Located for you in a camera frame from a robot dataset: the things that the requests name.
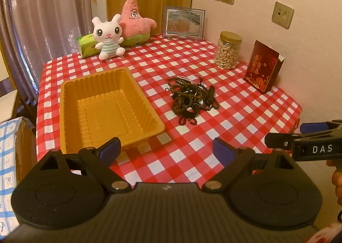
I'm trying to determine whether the white wooden chair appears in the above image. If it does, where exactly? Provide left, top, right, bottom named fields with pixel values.
left=0, top=40, right=22, bottom=123

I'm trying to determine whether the grey patterned curtain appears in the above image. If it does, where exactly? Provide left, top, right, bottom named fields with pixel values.
left=0, top=0, right=94, bottom=105

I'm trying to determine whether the blue white patterned cloth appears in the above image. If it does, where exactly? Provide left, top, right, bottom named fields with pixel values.
left=0, top=117, right=27, bottom=234

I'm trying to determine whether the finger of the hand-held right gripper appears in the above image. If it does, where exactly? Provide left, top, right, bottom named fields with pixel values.
left=264, top=132, right=295, bottom=151
left=299, top=119, right=342, bottom=135

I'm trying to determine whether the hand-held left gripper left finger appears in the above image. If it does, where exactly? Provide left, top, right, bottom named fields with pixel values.
left=39, top=137, right=131, bottom=193

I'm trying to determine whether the green tissue pack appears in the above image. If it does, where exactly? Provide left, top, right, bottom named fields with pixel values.
left=77, top=33, right=100, bottom=59

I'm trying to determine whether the person's right hand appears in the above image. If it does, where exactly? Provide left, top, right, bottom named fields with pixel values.
left=325, top=159, right=342, bottom=223

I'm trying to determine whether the yellow plastic tray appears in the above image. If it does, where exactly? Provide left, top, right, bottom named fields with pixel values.
left=59, top=67, right=166, bottom=154

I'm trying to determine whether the pile of bead jewelry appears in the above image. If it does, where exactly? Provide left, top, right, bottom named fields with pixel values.
left=166, top=74, right=221, bottom=126

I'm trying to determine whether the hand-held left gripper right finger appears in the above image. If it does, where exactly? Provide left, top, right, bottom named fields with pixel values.
left=202, top=138, right=297, bottom=193

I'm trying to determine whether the white bunny plush toy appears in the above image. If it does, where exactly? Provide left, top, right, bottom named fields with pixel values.
left=91, top=14, right=126, bottom=60

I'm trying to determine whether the red white checkered tablecloth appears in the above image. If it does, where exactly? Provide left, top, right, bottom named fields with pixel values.
left=36, top=33, right=304, bottom=179

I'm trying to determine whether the glass picture frame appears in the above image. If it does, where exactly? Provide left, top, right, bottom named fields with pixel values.
left=162, top=6, right=206, bottom=41

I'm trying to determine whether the pink starfish plush toy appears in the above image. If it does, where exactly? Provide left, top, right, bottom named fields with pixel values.
left=118, top=0, right=158, bottom=47

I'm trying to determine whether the cashew nut jar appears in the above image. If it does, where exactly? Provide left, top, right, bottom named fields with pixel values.
left=214, top=31, right=243, bottom=70

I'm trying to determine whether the red gold printed box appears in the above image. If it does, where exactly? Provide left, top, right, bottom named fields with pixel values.
left=244, top=40, right=285, bottom=94

